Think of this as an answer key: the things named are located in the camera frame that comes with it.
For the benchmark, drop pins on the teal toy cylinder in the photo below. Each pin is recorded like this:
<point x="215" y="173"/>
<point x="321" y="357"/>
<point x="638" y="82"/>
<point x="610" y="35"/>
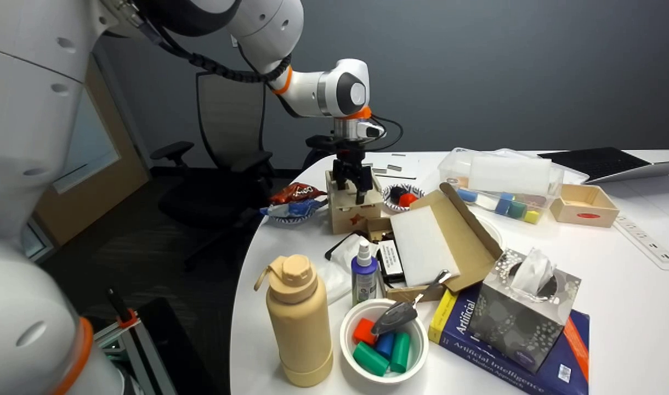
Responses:
<point x="399" y="352"/>

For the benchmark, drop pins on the blue toy cylinder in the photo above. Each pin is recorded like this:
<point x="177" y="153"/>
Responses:
<point x="384" y="342"/>

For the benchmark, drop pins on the wooden door with window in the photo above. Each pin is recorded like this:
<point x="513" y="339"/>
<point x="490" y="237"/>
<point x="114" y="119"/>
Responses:
<point x="93" y="197"/>

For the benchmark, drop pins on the open brown cardboard box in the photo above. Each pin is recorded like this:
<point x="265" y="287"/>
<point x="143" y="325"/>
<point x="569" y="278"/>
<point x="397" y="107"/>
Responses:
<point x="465" y="242"/>

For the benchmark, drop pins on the white round bowl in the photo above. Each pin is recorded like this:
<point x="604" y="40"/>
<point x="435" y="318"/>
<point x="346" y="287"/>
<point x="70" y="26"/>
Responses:
<point x="344" y="354"/>

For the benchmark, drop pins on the tripod with orange clamp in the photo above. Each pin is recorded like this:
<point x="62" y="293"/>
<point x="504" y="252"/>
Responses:
<point x="128" y="318"/>

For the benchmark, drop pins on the small wooden tray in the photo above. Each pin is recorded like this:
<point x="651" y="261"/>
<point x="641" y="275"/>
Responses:
<point x="567" y="211"/>

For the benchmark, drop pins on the small black box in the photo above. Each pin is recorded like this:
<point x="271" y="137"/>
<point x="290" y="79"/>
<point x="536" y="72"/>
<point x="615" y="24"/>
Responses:
<point x="389" y="257"/>

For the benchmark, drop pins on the black patterned tissue box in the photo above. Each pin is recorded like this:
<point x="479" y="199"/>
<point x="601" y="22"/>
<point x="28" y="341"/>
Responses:
<point x="511" y="325"/>

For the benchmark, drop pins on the clear plastic lidded container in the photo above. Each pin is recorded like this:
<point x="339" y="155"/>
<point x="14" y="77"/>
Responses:
<point x="500" y="171"/>

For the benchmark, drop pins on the green toy cylinder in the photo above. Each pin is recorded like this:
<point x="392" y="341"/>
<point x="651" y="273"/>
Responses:
<point x="369" y="359"/>

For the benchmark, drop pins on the blue hardcover book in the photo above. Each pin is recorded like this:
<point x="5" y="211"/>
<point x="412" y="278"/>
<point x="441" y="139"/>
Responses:
<point x="567" y="357"/>

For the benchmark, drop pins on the red toy cylinder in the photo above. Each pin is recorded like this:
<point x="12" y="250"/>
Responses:
<point x="363" y="330"/>

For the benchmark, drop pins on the red snack bag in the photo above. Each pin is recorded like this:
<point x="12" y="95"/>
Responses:
<point x="298" y="193"/>

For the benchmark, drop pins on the yellow toy block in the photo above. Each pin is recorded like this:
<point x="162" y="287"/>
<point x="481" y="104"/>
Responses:
<point x="531" y="216"/>

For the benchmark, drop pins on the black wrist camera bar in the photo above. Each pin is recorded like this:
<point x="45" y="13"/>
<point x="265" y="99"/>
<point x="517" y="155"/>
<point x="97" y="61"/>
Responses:
<point x="350" y="148"/>

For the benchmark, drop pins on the mesh back office chair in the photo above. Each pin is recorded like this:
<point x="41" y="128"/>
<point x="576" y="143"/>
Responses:
<point x="230" y="122"/>

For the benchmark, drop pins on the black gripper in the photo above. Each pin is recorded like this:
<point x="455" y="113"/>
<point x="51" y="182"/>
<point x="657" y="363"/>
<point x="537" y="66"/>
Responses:
<point x="352" y="167"/>

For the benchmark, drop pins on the white foam sheet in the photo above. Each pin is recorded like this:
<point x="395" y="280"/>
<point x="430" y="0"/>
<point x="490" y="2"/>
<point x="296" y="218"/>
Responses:
<point x="422" y="244"/>

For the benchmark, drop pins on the blue spray bottle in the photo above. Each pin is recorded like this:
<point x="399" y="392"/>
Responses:
<point x="364" y="280"/>

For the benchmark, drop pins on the wooden shape sorter box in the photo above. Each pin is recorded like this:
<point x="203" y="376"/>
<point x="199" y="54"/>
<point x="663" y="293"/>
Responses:
<point x="344" y="211"/>

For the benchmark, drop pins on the green toy block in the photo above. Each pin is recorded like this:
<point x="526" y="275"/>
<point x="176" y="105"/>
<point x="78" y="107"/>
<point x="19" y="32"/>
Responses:
<point x="517" y="208"/>

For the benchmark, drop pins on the white crumpled packet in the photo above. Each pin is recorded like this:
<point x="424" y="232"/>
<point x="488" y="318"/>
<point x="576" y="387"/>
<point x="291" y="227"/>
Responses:
<point x="357" y="250"/>

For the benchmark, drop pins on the tan water bottle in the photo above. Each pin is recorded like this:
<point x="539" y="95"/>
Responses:
<point x="298" y="330"/>

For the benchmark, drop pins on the small clear dish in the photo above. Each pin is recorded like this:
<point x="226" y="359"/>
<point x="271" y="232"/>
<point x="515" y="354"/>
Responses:
<point x="414" y="197"/>

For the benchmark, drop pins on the clear plastic ruler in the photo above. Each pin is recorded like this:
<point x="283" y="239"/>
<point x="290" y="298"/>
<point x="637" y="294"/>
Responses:
<point x="647" y="242"/>

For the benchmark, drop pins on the small red toy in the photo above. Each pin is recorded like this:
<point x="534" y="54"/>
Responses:
<point x="403" y="197"/>

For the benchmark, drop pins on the blue toy block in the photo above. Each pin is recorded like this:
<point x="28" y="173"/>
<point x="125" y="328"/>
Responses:
<point x="502" y="205"/>

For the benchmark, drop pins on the blue white packet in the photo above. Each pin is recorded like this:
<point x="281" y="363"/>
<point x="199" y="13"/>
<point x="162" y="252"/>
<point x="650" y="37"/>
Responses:
<point x="291" y="211"/>

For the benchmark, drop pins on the dark laptop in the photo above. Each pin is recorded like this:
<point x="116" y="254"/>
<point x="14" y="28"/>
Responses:
<point x="597" y="160"/>

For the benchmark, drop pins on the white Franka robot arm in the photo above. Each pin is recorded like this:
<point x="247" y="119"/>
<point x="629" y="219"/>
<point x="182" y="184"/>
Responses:
<point x="39" y="110"/>

